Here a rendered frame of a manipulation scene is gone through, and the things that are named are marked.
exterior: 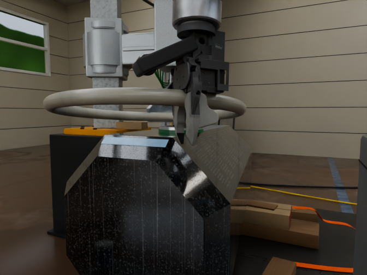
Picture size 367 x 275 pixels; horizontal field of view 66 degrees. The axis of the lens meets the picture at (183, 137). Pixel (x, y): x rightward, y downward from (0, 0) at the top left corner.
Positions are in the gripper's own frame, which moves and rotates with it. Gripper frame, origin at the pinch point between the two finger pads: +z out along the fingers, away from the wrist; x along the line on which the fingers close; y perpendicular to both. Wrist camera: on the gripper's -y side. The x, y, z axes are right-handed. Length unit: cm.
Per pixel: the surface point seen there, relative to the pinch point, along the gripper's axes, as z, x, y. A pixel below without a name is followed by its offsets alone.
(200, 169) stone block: 13, 45, 27
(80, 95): -7.1, 6.1, -17.5
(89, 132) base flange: 2, 155, -3
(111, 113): -6.1, 43.7, -6.0
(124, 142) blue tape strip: 4, 67, 3
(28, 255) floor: 80, 151, -39
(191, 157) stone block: 9, 49, 25
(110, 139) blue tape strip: 3, 73, -2
